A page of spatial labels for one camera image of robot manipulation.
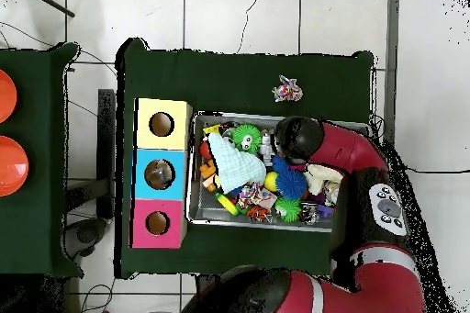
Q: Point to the mint green waffle cloth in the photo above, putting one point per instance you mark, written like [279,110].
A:
[235,162]

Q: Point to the orange striped tiger toy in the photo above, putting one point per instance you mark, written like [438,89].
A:
[258,214]

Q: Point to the cream waffle cloth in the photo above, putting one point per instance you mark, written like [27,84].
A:
[321,177]

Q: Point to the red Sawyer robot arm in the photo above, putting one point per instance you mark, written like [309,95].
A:
[345,151]

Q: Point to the wooden box with three holes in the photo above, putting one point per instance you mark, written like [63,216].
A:
[144,181]

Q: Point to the green fuzzy toy with eyes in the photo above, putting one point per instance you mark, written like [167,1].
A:
[247,137]

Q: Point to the red ball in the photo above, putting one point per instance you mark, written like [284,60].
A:
[205,150]

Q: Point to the grey robot toy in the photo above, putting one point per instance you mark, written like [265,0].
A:
[266,148]

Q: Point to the orange plastic building block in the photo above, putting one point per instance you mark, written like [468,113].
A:
[209,175]

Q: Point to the yellow cheese wedge toy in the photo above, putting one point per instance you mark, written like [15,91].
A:
[211,131]

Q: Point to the yellow ball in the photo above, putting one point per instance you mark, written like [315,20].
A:
[271,181]

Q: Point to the blue spiky ball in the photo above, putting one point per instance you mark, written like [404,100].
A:
[292,184]

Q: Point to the side table with green cloth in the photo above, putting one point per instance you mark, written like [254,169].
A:
[37,210]

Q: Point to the orange bowl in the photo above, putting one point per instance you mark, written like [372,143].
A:
[11,166]
[6,96]

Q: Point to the black rod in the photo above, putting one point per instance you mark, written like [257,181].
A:
[48,1]

